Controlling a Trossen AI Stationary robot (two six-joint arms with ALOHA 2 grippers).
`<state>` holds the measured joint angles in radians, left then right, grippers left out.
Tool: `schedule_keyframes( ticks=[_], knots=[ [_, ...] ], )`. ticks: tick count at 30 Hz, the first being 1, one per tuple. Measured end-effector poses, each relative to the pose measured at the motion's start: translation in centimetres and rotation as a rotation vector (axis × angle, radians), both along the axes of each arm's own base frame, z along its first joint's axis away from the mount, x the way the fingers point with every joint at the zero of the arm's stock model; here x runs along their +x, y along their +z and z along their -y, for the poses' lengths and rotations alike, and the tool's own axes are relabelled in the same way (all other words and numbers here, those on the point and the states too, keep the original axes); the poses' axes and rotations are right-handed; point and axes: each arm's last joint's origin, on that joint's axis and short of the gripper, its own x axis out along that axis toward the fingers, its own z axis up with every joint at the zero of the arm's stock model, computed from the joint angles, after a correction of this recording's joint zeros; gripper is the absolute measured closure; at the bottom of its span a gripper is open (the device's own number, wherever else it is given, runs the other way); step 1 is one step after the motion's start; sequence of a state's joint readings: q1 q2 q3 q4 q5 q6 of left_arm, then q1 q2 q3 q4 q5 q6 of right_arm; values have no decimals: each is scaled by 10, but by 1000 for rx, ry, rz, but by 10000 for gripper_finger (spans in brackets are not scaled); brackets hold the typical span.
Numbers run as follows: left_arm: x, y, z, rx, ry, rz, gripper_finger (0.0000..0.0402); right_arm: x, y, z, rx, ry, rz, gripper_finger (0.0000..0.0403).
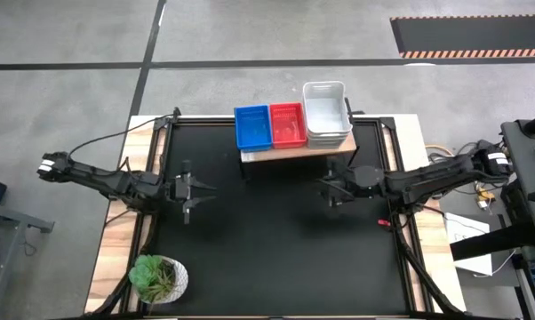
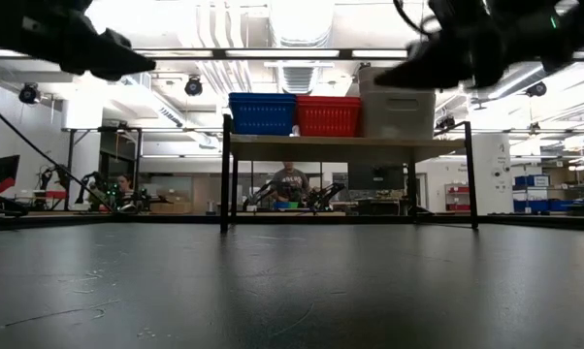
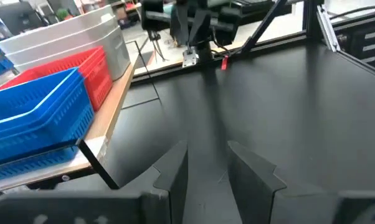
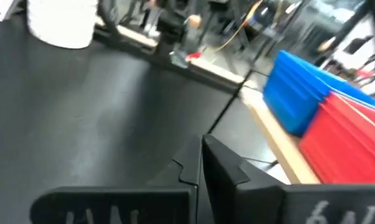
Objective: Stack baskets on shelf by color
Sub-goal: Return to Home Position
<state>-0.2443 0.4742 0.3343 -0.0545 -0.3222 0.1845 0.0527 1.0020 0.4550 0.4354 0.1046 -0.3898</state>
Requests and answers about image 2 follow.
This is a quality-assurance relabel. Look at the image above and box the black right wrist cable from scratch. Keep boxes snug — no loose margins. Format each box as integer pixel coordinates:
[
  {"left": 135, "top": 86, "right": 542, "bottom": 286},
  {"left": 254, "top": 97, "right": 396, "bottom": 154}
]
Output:
[{"left": 392, "top": 0, "right": 441, "bottom": 39}]

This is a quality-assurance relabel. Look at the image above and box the black background rig frame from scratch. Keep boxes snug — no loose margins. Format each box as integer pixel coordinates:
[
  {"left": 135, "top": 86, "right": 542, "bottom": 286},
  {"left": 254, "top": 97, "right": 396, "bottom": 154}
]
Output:
[{"left": 61, "top": 126, "right": 144, "bottom": 214}]

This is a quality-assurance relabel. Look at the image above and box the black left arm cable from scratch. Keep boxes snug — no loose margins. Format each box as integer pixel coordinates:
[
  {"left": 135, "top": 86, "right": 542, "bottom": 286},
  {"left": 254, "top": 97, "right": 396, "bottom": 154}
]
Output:
[{"left": 0, "top": 93, "right": 116, "bottom": 214}]

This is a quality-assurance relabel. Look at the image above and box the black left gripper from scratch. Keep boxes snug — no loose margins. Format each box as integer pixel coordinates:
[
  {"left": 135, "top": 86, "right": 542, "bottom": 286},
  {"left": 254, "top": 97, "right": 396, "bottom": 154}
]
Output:
[{"left": 0, "top": 0, "right": 156, "bottom": 81}]

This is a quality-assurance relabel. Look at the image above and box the black tilted monitor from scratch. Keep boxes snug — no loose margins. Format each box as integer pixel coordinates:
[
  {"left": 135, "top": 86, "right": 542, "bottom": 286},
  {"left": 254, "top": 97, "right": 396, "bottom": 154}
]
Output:
[{"left": 0, "top": 154, "right": 21, "bottom": 191}]

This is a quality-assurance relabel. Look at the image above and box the rack of red storage bins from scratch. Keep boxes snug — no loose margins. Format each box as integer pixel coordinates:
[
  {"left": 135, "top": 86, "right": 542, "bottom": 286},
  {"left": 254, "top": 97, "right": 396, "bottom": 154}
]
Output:
[{"left": 444, "top": 182, "right": 470, "bottom": 213}]

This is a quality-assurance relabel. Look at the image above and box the rack of blue storage bins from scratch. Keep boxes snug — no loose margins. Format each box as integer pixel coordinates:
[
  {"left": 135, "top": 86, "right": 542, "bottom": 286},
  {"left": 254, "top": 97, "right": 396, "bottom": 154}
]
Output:
[{"left": 512, "top": 174, "right": 584, "bottom": 214}]

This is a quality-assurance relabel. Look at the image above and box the blue slotted plastic basket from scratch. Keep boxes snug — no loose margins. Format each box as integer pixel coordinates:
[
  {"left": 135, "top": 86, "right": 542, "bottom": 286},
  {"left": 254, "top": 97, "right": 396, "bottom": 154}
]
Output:
[
  {"left": 228, "top": 92, "right": 297, "bottom": 100},
  {"left": 228, "top": 98, "right": 297, "bottom": 106},
  {"left": 228, "top": 103, "right": 297, "bottom": 137}
]

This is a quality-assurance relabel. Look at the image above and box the black background monitor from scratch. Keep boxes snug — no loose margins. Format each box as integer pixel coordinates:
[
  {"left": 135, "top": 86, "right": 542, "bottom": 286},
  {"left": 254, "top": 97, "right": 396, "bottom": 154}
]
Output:
[{"left": 347, "top": 163, "right": 406, "bottom": 191}]

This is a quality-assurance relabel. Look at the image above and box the black horizontal overhead bar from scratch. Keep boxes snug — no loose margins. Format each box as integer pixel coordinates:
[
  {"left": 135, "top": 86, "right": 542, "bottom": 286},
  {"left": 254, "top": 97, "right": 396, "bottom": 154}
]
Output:
[{"left": 0, "top": 47, "right": 584, "bottom": 62}]

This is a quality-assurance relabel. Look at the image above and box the white column with signs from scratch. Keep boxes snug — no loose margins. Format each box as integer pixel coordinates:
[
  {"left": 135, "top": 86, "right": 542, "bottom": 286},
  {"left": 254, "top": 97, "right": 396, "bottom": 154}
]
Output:
[{"left": 476, "top": 133, "right": 514, "bottom": 215}]

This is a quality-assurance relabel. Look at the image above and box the black table mat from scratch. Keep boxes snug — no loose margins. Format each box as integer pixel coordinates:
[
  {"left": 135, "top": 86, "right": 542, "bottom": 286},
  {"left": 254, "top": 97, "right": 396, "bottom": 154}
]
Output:
[{"left": 0, "top": 220, "right": 584, "bottom": 349}]

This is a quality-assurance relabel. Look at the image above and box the wooden shelf with black legs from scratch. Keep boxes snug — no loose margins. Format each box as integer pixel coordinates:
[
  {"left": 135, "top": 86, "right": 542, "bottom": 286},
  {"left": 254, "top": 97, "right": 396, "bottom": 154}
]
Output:
[{"left": 219, "top": 113, "right": 480, "bottom": 234}]

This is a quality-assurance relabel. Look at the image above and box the black ceiling spotlight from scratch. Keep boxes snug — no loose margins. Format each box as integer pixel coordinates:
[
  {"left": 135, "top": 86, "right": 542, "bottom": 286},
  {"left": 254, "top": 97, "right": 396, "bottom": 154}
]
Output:
[
  {"left": 524, "top": 80, "right": 548, "bottom": 98},
  {"left": 18, "top": 81, "right": 42, "bottom": 106},
  {"left": 183, "top": 76, "right": 205, "bottom": 97}
]

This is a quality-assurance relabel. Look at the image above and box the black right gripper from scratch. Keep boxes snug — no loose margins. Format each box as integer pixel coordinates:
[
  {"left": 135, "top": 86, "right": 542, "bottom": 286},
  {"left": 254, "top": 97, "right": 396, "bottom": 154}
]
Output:
[{"left": 373, "top": 0, "right": 548, "bottom": 91}]

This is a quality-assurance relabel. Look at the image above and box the person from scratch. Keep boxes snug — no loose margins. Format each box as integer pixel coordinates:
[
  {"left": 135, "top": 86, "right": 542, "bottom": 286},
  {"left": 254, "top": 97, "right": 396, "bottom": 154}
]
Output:
[
  {"left": 115, "top": 173, "right": 136, "bottom": 200},
  {"left": 271, "top": 162, "right": 313, "bottom": 205}
]

